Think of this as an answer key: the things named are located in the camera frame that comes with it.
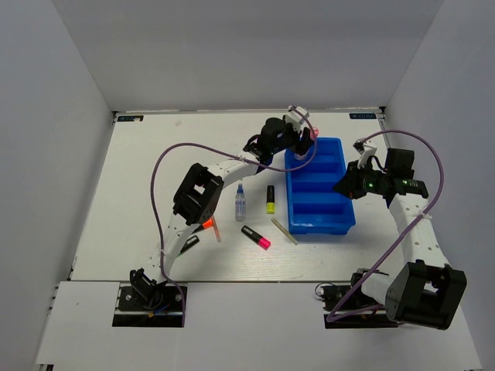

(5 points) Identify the orange highlighter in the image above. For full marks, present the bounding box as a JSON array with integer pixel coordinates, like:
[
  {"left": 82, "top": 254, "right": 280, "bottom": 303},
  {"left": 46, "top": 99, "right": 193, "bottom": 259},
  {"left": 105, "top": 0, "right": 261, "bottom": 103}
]
[{"left": 193, "top": 218, "right": 213, "bottom": 233}]

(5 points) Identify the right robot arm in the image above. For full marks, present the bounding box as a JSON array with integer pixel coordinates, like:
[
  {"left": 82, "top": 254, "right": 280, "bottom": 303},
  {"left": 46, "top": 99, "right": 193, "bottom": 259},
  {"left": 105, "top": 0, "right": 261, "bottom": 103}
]
[{"left": 326, "top": 142, "right": 467, "bottom": 330}]

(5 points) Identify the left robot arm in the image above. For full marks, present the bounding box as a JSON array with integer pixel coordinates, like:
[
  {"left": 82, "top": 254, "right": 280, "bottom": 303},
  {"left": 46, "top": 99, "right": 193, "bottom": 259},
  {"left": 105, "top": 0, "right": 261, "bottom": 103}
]
[{"left": 130, "top": 108, "right": 317, "bottom": 310}]

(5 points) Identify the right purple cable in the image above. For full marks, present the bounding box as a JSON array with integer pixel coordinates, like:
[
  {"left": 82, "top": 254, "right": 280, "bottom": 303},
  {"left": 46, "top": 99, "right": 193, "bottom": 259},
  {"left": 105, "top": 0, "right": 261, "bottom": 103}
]
[{"left": 325, "top": 128, "right": 446, "bottom": 323}]

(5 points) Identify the blue compartment tray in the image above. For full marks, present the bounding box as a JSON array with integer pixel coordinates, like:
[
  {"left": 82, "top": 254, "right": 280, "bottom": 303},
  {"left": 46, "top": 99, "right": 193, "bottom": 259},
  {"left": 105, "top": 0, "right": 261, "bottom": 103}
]
[{"left": 285, "top": 137, "right": 356, "bottom": 235}]

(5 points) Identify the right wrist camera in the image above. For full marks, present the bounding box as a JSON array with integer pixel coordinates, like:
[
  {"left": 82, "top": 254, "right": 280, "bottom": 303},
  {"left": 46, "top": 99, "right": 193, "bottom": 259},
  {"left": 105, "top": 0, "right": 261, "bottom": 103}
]
[{"left": 353, "top": 139, "right": 377, "bottom": 168}]

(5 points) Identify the green highlighter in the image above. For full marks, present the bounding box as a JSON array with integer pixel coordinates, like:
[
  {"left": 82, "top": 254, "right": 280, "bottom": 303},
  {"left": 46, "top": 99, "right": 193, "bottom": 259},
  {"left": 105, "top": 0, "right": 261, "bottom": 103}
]
[{"left": 179, "top": 235, "right": 200, "bottom": 255}]

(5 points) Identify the clear spray bottle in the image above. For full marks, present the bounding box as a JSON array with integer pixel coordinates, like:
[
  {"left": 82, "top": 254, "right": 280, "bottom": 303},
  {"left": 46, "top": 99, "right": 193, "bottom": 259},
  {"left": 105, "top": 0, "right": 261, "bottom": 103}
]
[{"left": 234, "top": 183, "right": 246, "bottom": 222}]

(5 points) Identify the right table label sticker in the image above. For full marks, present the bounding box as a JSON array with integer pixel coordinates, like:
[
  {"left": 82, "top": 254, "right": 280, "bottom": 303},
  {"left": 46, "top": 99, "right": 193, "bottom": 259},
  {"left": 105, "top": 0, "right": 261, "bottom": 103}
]
[{"left": 349, "top": 112, "right": 377, "bottom": 120}]

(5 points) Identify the left table label sticker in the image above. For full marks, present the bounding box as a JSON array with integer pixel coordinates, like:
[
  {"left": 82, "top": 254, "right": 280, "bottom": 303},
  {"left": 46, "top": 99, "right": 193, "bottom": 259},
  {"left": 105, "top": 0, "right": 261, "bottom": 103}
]
[{"left": 117, "top": 115, "right": 144, "bottom": 122}]

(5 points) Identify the table label sticker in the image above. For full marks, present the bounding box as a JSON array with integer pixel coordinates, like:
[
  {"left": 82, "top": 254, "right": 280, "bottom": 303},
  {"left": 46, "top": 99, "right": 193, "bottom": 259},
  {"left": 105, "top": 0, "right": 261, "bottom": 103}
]
[
  {"left": 349, "top": 112, "right": 377, "bottom": 120},
  {"left": 117, "top": 115, "right": 144, "bottom": 122}
]

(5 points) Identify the orange refill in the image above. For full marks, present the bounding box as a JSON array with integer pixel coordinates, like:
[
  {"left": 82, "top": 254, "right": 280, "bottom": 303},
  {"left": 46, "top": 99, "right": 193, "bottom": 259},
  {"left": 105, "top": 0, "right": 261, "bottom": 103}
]
[{"left": 211, "top": 216, "right": 222, "bottom": 243}]

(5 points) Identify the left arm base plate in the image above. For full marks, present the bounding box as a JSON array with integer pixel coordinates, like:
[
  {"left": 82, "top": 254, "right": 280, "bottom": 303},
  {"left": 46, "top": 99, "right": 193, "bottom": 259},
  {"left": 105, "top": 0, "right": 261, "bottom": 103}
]
[{"left": 112, "top": 285, "right": 188, "bottom": 328}]

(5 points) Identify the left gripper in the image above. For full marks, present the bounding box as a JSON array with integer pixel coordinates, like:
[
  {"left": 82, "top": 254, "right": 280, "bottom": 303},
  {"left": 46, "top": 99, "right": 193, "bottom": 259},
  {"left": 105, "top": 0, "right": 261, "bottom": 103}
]
[{"left": 271, "top": 114, "right": 316, "bottom": 156}]

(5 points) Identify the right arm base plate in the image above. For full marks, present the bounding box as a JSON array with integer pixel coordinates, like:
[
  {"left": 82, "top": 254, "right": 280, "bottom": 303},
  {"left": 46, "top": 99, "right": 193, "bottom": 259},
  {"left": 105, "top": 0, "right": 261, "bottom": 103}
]
[{"left": 314, "top": 268, "right": 400, "bottom": 329}]

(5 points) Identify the yellow refill in clear tube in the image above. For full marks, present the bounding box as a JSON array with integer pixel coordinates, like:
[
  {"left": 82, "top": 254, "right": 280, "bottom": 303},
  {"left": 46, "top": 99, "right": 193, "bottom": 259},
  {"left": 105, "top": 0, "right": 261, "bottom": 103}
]
[{"left": 271, "top": 217, "right": 299, "bottom": 246}]

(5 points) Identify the pink highlighter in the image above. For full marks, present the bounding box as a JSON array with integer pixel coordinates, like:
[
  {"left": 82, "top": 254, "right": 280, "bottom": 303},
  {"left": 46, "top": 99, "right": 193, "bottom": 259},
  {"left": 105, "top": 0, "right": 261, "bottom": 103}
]
[{"left": 241, "top": 225, "right": 271, "bottom": 250}]

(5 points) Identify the pink patterned tube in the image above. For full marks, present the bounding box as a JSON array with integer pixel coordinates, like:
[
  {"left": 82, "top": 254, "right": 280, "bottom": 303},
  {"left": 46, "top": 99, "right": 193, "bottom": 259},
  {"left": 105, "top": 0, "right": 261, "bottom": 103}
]
[{"left": 293, "top": 127, "right": 319, "bottom": 162}]

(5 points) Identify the yellow highlighter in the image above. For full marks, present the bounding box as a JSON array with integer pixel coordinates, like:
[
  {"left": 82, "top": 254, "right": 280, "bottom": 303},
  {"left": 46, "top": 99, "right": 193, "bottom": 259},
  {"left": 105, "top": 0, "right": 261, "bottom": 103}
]
[{"left": 265, "top": 185, "right": 275, "bottom": 214}]

